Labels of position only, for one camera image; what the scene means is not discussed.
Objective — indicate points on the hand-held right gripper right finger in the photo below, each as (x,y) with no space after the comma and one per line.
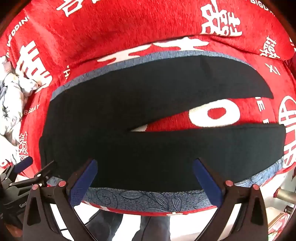
(207,183)

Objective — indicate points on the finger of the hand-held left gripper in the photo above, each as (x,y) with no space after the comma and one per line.
(24,163)
(45,173)

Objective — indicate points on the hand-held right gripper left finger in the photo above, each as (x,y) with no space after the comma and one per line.
(83,183)

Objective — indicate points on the person's leg in jeans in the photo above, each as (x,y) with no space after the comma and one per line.
(155,228)
(105,223)

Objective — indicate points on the white floral cloth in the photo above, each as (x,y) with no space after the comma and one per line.
(11,104)

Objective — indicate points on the blue-grey leaf-patterned mat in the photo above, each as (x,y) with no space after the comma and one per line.
(148,199)

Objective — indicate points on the red patterned box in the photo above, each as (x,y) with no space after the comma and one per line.
(278,226)

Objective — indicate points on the red printed blanket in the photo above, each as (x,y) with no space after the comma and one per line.
(115,27)

